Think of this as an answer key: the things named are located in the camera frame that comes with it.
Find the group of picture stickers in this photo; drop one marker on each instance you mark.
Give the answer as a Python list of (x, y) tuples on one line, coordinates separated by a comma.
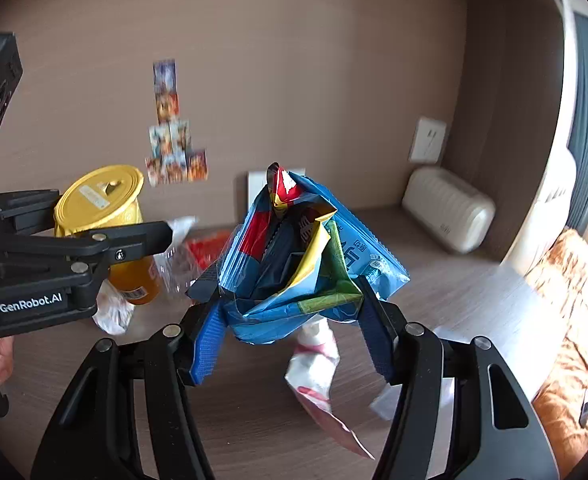
[(171, 155)]

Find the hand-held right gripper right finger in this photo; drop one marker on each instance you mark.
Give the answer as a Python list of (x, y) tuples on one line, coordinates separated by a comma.
[(376, 340)]

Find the white paper scrap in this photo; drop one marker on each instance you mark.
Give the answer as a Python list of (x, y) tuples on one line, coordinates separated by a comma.
[(384, 405)]

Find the orange blanket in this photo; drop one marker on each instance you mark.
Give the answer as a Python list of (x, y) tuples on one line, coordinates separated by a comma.
[(569, 320)]

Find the blue snack bag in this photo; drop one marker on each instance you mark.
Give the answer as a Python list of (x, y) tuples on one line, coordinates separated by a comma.
[(374, 260)]

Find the red packet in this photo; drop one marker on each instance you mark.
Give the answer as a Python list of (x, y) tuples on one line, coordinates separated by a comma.
[(206, 250)]

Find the white ribbed device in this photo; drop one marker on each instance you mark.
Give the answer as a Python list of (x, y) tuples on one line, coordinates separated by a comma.
[(446, 210)]

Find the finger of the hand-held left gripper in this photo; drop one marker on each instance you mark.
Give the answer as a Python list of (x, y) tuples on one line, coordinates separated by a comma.
[(18, 207), (138, 240)]

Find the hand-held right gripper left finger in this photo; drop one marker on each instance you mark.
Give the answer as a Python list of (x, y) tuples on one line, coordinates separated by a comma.
[(208, 345)]

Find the white wall socket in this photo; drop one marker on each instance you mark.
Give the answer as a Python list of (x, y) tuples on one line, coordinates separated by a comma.
[(426, 140)]

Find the yellow can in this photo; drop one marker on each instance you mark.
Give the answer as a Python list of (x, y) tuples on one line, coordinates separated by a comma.
[(98, 195)]

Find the white red wrapper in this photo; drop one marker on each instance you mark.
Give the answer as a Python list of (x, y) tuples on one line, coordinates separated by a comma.
[(314, 367)]

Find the crumpled white tissue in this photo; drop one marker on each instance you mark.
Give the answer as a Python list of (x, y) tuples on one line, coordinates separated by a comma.
[(113, 310)]

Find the clear plastic bag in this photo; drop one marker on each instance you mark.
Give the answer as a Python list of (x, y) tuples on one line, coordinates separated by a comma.
[(173, 272)]

